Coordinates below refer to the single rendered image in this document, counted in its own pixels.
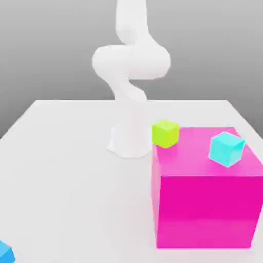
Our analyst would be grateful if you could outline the small lime green cube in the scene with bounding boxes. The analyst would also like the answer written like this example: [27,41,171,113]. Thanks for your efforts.
[152,119,180,149]

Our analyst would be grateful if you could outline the small cyan cube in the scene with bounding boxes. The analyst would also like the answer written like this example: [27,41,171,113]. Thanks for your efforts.
[208,131,246,168]

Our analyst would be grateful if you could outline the small blue cube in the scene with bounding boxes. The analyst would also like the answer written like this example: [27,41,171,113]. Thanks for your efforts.
[0,240,16,263]

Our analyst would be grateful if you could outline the large magenta box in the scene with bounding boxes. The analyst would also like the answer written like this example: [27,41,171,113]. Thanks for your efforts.
[151,127,263,249]

